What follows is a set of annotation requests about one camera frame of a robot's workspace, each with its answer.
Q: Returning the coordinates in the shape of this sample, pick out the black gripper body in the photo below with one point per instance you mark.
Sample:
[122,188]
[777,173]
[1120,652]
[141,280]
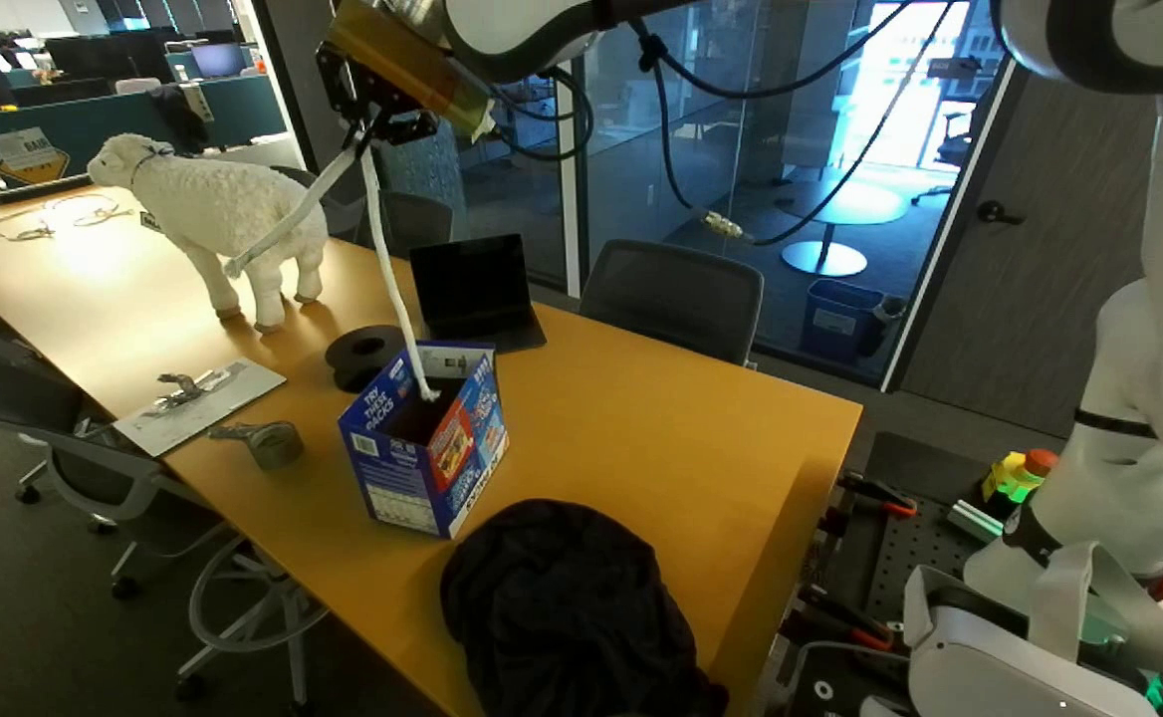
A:
[377,102]

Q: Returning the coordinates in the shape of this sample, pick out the blue cardboard snack box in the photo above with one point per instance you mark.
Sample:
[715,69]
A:
[429,458]

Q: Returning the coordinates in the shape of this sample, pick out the yellow cardboard box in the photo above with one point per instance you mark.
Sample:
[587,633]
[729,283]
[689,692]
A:
[31,155]

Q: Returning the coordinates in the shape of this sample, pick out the computer monitor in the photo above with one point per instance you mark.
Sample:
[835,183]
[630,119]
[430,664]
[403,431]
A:
[221,56]

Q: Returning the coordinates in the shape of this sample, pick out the white toy sheep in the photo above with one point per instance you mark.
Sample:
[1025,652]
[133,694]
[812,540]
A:
[195,199]

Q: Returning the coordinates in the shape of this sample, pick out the black laptop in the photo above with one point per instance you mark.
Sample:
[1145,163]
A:
[477,283]

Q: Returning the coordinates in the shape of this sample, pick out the black tape roll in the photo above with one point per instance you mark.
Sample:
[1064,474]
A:
[367,357]

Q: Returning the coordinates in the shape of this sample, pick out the teal desk partition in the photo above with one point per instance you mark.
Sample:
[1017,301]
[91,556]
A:
[118,119]

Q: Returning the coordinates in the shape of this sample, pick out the metal clip tool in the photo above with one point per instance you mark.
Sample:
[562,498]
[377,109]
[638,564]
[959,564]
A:
[195,384]

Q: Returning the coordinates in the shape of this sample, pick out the grey handheld object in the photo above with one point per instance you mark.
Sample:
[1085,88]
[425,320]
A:
[269,445]

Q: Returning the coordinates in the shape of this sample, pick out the grey clipboard paper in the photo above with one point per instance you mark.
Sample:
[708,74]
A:
[195,419]

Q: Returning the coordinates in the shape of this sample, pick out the dark grey office chair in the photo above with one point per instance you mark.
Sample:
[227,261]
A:
[675,301]

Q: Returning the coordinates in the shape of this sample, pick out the grey rolling office chair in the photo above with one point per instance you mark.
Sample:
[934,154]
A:
[24,398]

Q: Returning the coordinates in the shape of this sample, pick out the round blue table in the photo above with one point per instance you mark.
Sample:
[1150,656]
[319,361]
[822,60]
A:
[825,256]

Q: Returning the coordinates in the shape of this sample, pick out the black cloth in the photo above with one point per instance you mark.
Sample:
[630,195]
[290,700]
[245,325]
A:
[569,611]

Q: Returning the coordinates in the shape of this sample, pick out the blue storage bin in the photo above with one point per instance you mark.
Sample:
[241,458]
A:
[853,325]

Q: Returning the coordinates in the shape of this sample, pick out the green red emergency button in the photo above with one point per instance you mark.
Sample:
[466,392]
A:
[1015,479]

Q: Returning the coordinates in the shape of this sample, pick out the yellowish wrist camera box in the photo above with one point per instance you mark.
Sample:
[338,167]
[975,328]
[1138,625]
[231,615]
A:
[417,60]

